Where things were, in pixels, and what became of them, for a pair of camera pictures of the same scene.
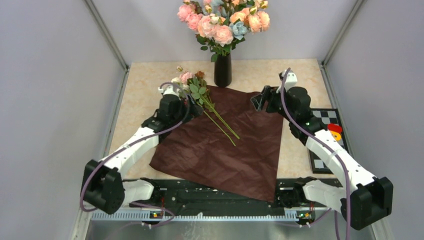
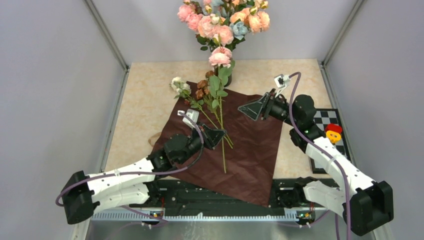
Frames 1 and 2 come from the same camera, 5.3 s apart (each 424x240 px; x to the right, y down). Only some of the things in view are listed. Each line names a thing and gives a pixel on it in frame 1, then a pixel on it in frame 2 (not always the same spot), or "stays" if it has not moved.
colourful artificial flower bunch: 221,24 stays
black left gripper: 194,110 to 213,136
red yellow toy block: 336,131 stays
